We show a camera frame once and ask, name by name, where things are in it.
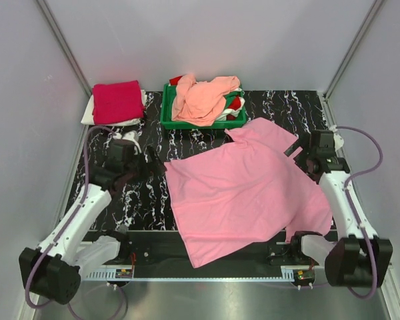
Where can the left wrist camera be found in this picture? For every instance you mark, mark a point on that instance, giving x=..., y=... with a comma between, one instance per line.
x=132, y=137

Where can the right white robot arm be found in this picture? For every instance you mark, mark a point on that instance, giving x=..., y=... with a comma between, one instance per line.
x=359, y=258

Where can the peach t shirt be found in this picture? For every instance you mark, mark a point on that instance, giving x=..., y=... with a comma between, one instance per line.
x=203, y=100

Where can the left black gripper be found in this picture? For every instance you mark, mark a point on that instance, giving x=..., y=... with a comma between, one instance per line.
x=156, y=162

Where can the folded magenta t shirt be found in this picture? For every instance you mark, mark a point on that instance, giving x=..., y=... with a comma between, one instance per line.
x=117, y=102

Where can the corner post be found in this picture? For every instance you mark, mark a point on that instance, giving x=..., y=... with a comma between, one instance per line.
x=53, y=25
x=365, y=26

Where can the aluminium rail frame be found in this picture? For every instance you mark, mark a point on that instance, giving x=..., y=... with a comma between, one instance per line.
x=227, y=289

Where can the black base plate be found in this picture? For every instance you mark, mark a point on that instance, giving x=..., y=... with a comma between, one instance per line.
x=162, y=256

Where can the left corner post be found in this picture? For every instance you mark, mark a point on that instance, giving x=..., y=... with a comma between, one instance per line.
x=53, y=25

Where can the folded white t shirt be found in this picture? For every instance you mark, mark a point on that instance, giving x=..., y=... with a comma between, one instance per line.
x=87, y=118

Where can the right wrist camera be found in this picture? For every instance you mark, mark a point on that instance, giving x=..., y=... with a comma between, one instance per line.
x=338, y=140

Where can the green plastic bin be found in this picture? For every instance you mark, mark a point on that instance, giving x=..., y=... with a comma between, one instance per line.
x=169, y=93

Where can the red white green t shirt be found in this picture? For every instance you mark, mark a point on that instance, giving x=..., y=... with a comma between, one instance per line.
x=235, y=105

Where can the right corner post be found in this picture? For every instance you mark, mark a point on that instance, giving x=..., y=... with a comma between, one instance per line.
x=365, y=26

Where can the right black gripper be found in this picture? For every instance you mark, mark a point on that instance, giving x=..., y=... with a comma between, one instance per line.
x=300, y=165

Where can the pink t shirt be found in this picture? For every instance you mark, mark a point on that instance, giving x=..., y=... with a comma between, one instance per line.
x=245, y=191

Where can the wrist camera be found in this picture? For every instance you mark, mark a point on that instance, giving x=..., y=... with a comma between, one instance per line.
x=132, y=137
x=338, y=140

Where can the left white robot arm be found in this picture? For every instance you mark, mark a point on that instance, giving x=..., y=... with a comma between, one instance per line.
x=55, y=269

